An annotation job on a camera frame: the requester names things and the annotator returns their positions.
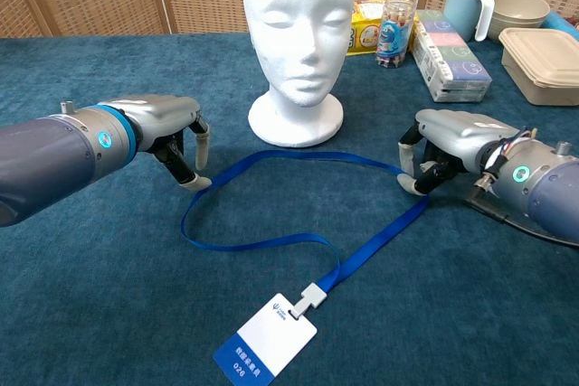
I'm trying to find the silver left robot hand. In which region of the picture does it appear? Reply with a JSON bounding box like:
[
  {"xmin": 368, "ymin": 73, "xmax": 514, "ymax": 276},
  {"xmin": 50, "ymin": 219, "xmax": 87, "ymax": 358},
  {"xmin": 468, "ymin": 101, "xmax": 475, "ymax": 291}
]
[{"xmin": 97, "ymin": 94, "xmax": 213, "ymax": 191}]

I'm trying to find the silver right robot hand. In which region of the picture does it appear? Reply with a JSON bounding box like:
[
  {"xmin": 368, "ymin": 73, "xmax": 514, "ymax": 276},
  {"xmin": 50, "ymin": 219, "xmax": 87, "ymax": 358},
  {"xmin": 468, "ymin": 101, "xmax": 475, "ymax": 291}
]
[{"xmin": 396, "ymin": 108, "xmax": 510, "ymax": 197}]

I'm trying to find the blue lanyard with badge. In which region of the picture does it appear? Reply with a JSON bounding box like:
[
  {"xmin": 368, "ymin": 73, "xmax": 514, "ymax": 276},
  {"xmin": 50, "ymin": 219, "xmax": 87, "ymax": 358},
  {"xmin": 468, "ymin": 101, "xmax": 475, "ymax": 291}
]
[{"xmin": 180, "ymin": 149, "xmax": 430, "ymax": 386}]

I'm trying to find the pastel tissue multipack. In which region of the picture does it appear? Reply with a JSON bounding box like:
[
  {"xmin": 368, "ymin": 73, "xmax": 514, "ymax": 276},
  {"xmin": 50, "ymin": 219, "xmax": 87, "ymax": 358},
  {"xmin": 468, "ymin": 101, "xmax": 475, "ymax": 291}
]
[{"xmin": 410, "ymin": 9, "xmax": 493, "ymax": 103}]

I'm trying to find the beige lidded lunch box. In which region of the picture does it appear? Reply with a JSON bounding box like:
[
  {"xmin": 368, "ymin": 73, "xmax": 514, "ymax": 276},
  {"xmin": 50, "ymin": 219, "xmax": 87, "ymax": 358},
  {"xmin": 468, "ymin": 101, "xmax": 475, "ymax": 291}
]
[{"xmin": 498, "ymin": 27, "xmax": 579, "ymax": 107}]

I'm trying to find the clear jar of crayons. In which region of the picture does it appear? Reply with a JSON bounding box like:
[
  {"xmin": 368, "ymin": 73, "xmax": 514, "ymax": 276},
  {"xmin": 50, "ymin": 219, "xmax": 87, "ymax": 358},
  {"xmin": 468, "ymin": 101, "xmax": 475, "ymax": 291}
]
[{"xmin": 375, "ymin": 0, "xmax": 417, "ymax": 70}]

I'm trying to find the yellow biscuit box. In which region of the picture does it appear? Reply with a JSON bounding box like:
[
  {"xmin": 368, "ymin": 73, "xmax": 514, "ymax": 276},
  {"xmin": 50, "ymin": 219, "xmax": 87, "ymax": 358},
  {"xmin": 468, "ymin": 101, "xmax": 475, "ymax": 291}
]
[{"xmin": 346, "ymin": 0, "xmax": 420, "ymax": 57}]

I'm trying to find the beige bowl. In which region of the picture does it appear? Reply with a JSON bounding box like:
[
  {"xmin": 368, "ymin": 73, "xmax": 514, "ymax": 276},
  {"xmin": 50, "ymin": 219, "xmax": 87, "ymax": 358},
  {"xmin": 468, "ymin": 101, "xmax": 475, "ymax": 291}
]
[{"xmin": 487, "ymin": 0, "xmax": 552, "ymax": 39}]

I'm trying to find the blue cylindrical tube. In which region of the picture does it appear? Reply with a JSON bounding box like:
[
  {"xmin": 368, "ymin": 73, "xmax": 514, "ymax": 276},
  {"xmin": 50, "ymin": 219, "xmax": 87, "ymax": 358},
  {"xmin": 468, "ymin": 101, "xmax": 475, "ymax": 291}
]
[{"xmin": 542, "ymin": 13, "xmax": 579, "ymax": 42}]

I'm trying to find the white foam mannequin head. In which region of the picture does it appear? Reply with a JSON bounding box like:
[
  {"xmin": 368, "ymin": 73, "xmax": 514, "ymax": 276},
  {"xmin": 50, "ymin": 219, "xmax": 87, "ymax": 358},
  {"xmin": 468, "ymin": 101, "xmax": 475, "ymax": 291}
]
[{"xmin": 242, "ymin": 0, "xmax": 356, "ymax": 149}]

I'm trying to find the teal table cloth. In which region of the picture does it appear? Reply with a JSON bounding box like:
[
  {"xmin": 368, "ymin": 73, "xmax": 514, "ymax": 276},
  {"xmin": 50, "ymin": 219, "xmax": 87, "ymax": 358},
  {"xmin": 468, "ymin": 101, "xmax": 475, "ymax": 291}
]
[{"xmin": 0, "ymin": 33, "xmax": 579, "ymax": 386}]

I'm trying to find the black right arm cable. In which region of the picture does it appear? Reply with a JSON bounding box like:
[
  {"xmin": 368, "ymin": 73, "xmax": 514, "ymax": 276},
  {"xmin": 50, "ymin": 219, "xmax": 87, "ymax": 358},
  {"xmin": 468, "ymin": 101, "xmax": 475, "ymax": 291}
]
[{"xmin": 465, "ymin": 193, "xmax": 579, "ymax": 249}]

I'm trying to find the light blue mug white handle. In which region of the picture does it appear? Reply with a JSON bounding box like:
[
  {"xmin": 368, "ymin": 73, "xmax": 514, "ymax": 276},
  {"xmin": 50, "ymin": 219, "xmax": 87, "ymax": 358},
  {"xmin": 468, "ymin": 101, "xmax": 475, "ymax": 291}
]
[{"xmin": 442, "ymin": 0, "xmax": 495, "ymax": 42}]

